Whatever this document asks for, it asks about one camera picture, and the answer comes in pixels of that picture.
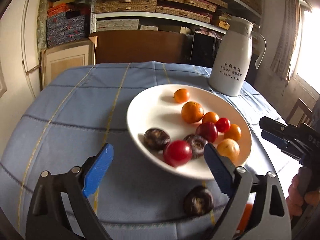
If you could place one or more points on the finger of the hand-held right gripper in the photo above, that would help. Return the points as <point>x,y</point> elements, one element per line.
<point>272,138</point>
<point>272,123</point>

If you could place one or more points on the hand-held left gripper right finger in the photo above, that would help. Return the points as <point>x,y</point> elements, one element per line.
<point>216,170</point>

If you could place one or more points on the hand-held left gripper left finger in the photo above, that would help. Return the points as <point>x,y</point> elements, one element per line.
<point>98,170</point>

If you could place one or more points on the yellow plum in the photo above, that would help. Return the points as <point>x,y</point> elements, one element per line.
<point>228,150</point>

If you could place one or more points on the dark water chestnut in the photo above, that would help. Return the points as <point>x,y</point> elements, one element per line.
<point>156,139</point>
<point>198,200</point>
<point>197,142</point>

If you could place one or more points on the smooth orange plum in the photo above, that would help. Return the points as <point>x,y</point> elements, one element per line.
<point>235,132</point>

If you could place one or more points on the dark red plum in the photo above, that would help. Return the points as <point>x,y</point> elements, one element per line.
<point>207,131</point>

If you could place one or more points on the small red tomato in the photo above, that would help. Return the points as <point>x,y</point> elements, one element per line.
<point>223,125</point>

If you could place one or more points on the large orange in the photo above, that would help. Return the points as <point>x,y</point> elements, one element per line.
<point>245,217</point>

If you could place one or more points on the small mandarin orange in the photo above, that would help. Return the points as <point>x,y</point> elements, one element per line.
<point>181,95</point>

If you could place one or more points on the white plate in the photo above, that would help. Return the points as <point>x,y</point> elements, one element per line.
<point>155,110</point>

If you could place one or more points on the person's right hand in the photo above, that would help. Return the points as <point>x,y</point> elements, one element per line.
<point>292,197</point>

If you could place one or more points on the wooden chair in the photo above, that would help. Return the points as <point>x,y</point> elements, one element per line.
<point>298,112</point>

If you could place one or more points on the blue checked tablecloth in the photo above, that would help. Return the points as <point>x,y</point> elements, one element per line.
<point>75,110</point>

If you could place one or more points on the white thermos jug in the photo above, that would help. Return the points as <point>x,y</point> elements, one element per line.
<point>232,55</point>

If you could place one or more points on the bright window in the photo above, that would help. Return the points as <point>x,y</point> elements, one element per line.
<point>310,42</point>

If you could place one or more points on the beige curtain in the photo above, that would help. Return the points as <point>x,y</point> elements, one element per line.
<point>285,35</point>

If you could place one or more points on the framed wooden panel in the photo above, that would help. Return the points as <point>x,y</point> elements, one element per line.
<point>67,60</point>

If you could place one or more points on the stack of blue patterned boxes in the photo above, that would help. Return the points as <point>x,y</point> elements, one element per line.
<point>65,30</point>

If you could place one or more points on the white door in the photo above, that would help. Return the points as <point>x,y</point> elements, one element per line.
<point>27,42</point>

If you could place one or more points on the white metal shelf rack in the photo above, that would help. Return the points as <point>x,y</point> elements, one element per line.
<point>155,17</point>

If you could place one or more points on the stack of woven flat boxes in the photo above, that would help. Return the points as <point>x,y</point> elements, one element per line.
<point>130,5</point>

